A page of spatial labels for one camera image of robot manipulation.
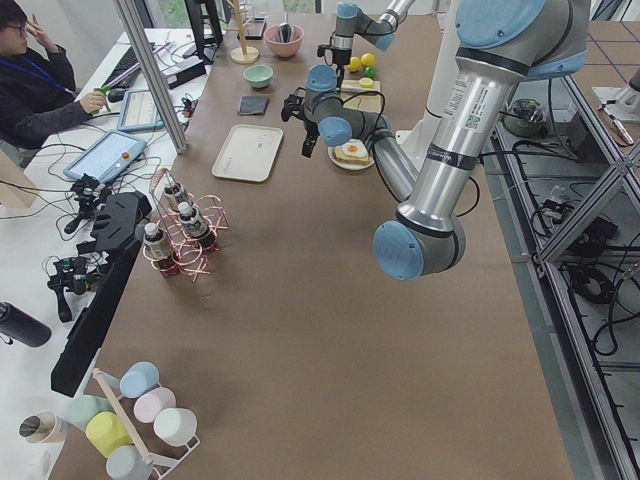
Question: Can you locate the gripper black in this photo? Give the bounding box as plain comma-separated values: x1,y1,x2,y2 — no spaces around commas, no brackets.
316,44,351,92
280,87,318,158

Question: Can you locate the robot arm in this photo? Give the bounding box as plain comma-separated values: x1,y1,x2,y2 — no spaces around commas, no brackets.
281,1,590,280
317,0,414,91

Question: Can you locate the cream rabbit tray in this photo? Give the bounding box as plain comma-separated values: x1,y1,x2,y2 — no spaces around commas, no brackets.
211,124,284,183

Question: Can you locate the yellow lemon upper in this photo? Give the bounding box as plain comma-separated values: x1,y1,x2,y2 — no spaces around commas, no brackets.
346,56,362,73

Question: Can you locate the yellow lemon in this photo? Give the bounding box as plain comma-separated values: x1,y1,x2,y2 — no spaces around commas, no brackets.
346,56,362,73
360,53,377,68

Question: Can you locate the yellow lemon lower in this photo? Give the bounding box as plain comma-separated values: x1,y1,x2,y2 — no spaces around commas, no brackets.
360,53,377,68

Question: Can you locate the half cut lemon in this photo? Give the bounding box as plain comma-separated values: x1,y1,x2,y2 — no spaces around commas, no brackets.
358,77,374,90

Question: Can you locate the green lime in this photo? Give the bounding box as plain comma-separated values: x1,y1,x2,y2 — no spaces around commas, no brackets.
363,66,377,79

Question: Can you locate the wooden cutting board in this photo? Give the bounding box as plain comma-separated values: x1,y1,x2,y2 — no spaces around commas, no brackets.
340,80,383,113

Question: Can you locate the fried egg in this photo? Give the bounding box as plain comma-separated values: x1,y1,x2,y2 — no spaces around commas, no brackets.
341,142,366,156

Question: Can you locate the white round plate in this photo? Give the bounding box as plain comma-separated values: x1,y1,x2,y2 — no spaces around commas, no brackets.
328,139,374,170

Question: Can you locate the steel ice scoop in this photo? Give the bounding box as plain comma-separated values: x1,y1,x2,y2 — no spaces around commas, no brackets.
278,21,294,44

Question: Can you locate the grey folded cloth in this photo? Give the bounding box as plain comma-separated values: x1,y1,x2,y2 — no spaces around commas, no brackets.
237,95,270,116

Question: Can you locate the pink bowl with ice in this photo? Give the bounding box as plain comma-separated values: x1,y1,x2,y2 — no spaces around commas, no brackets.
263,22,305,60

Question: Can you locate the mint green bowl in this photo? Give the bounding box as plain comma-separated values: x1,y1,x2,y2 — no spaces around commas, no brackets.
243,65,274,89

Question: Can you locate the wooden cup stand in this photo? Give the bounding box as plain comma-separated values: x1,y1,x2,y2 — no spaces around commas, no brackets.
225,0,260,65

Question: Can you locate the tea bottle lower left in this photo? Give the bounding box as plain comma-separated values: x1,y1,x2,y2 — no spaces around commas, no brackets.
178,201,210,242

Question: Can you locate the tea bottle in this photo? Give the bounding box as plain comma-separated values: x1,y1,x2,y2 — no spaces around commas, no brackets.
144,222,177,276
163,182,191,212
178,201,210,242

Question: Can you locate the tea bottle upper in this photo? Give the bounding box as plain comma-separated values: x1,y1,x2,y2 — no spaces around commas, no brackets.
163,182,191,212

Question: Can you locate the blue teach pendant far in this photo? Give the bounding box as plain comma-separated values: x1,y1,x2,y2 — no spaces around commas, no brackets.
117,89,164,133

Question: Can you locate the blue teach pendant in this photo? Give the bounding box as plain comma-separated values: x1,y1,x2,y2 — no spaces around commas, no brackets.
117,89,164,133
63,130,147,184

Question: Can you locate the tea bottle lower right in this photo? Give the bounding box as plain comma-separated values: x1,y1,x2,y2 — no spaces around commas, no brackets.
144,222,177,276

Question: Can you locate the blue teach pendant near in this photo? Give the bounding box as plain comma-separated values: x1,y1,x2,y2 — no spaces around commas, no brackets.
63,130,147,184

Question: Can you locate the seated person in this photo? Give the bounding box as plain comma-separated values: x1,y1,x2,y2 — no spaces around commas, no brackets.
1,1,107,150

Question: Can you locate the black water bottle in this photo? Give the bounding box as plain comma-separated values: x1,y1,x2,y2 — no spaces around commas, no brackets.
1,302,52,347

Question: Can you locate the copper wire bottle rack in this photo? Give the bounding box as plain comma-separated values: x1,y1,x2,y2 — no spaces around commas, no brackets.
142,167,229,282

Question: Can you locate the aluminium frame profile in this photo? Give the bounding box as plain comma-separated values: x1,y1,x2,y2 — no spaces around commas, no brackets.
113,0,187,154

